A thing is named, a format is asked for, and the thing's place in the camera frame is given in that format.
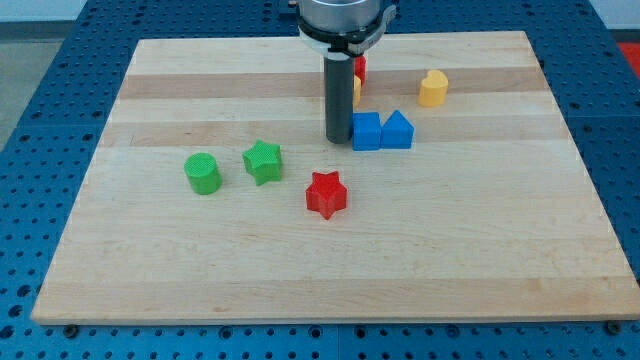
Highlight wooden board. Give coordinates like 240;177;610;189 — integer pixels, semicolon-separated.
31;31;639;325

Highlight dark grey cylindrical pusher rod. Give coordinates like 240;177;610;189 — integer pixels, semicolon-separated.
324;57;354;144

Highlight red star block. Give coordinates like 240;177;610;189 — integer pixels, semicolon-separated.
305;171;348;220

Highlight yellow heart block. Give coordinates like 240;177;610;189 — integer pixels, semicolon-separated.
418;69;449;107

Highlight blue triangle block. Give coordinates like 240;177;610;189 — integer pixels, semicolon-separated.
380;110;414;149

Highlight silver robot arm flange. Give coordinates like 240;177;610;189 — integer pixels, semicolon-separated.
285;0;398;61

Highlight blue cube block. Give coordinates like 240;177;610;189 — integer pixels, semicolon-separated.
352;112;381;151

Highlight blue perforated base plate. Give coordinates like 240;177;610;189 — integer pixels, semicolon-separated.
1;1;639;359

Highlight green cylinder block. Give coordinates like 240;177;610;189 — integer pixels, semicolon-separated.
183;152;222;195

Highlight red block behind rod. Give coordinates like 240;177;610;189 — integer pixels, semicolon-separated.
354;55;367;86

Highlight yellow block behind rod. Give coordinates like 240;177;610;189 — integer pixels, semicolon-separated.
353;75;362;108

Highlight green star block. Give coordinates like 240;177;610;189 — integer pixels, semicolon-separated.
242;139;282;186

